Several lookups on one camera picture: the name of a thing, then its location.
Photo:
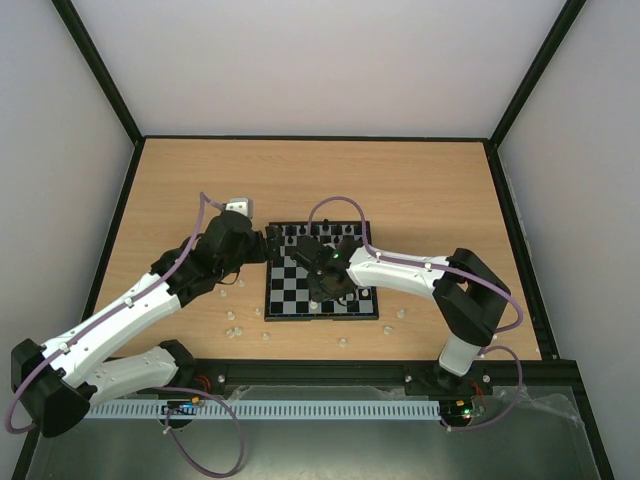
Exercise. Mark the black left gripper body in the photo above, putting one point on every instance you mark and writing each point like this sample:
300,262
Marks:
272,245

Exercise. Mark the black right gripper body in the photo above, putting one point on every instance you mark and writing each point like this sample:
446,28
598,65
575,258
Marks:
310,251

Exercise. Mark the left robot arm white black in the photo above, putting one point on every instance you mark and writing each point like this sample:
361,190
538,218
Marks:
58,381

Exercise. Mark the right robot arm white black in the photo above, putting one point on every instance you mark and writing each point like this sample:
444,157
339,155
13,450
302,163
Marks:
469,296

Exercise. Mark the black white chessboard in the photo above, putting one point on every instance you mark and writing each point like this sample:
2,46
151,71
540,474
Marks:
287,295

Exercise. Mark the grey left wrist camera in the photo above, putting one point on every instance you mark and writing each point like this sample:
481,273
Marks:
242,205

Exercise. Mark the white cable duct strip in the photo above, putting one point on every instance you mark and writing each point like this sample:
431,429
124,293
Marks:
421,410

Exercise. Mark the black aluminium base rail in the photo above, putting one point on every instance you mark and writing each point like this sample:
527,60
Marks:
417,378

